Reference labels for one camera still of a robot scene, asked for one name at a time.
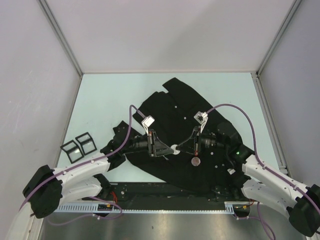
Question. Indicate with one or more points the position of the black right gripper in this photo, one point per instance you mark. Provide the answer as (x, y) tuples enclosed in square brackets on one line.
[(193, 145)]

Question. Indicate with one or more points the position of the black square frame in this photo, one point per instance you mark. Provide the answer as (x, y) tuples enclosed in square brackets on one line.
[(86, 143), (73, 151)]

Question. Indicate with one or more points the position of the black button-up shirt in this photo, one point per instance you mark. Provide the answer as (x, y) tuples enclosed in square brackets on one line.
[(173, 110)]

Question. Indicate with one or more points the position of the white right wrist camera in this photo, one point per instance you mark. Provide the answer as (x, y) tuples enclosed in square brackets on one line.
[(201, 118)]

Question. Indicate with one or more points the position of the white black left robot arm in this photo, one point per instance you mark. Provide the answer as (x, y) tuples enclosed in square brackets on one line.
[(50, 188)]

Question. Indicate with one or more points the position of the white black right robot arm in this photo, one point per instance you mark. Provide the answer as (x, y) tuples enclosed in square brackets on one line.
[(259, 181)]

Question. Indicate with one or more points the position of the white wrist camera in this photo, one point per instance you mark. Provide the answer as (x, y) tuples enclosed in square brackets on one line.
[(201, 118), (147, 122)]

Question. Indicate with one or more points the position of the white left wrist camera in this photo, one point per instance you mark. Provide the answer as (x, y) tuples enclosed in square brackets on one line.
[(147, 122)]

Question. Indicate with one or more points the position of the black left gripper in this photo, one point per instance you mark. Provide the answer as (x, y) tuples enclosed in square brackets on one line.
[(155, 147)]

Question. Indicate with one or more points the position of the white slotted cable duct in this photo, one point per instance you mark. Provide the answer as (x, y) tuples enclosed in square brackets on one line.
[(188, 208)]

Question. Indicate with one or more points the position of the pink red round brooch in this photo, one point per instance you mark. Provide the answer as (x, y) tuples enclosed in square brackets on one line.
[(195, 161)]

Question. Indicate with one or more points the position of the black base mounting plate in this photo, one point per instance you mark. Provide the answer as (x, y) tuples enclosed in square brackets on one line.
[(124, 191)]

